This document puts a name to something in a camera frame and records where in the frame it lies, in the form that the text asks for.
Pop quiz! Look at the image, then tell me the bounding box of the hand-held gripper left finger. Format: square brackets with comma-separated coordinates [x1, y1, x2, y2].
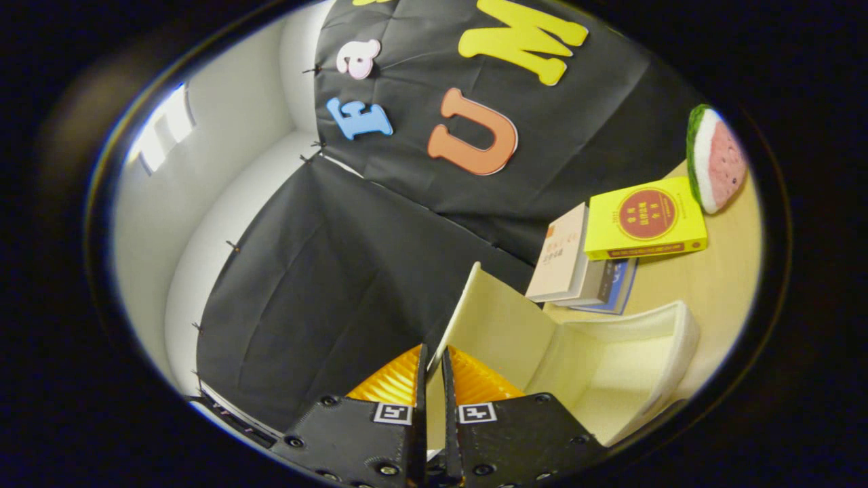
[271, 344, 429, 488]

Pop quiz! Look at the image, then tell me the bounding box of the ceiling light panel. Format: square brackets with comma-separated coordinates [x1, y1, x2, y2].
[129, 85, 196, 174]

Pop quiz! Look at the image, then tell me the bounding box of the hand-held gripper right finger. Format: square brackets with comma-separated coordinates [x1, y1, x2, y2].
[441, 347, 608, 488]

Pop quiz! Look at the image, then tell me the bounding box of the blue book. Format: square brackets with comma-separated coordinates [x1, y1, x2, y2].
[570, 258, 638, 316]

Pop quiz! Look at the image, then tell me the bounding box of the yellow book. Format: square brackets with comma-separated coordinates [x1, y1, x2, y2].
[585, 176, 708, 261]

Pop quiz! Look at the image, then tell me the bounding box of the beige storage box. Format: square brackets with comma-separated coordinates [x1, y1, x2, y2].
[426, 262, 701, 451]

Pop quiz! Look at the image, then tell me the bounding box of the watermelon slice plush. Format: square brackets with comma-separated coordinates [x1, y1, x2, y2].
[686, 104, 748, 215]

